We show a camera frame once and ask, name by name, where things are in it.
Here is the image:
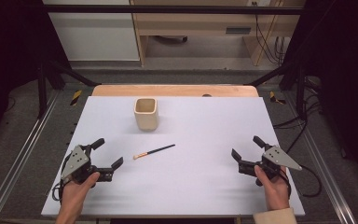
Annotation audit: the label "black hanging desk cables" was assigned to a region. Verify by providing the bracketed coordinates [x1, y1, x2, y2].
[254, 2, 289, 66]

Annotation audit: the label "black brush with tan bristles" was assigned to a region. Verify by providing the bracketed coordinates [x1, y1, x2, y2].
[132, 143, 176, 161]

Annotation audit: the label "black metal stand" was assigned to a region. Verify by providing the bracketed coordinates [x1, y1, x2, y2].
[36, 59, 103, 119]
[245, 61, 310, 121]

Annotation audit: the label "white cabinet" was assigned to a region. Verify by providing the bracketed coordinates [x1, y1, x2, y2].
[42, 0, 141, 62]

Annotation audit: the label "person's left hand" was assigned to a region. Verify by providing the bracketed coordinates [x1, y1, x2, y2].
[61, 171, 102, 206]

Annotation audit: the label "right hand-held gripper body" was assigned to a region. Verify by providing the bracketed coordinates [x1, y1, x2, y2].
[238, 145, 303, 188]

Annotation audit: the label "person's right hand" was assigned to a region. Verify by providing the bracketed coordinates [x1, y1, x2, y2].
[254, 164, 291, 206]

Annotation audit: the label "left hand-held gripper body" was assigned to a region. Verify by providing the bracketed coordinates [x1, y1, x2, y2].
[60, 144, 115, 185]

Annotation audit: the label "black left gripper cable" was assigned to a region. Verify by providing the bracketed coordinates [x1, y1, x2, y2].
[51, 181, 63, 203]

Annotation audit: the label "black horizontal frame bar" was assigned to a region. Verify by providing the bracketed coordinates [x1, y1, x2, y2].
[42, 4, 304, 16]

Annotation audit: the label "black floor cables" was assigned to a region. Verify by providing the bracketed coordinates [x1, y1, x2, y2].
[272, 77, 323, 154]

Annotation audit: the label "dark desk handle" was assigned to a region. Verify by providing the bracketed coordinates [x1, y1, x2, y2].
[225, 26, 253, 35]

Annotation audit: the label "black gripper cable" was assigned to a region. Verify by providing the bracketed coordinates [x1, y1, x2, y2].
[51, 181, 63, 203]
[287, 163, 323, 199]

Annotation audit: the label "black curtain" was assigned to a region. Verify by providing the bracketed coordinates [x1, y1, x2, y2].
[279, 0, 358, 183]
[0, 0, 73, 152]

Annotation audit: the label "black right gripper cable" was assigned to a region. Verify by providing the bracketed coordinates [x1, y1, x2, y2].
[287, 163, 323, 199]

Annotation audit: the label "wooden table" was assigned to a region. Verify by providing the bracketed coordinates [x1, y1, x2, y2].
[91, 84, 260, 98]

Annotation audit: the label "cream square cup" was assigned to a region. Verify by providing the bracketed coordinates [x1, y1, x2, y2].
[133, 97, 160, 132]

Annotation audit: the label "aluminium floor rail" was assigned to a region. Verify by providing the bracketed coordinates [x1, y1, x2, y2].
[0, 90, 61, 224]
[283, 92, 358, 224]

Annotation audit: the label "wooden drawer cabinet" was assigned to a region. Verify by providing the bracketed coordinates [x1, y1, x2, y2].
[130, 0, 306, 67]

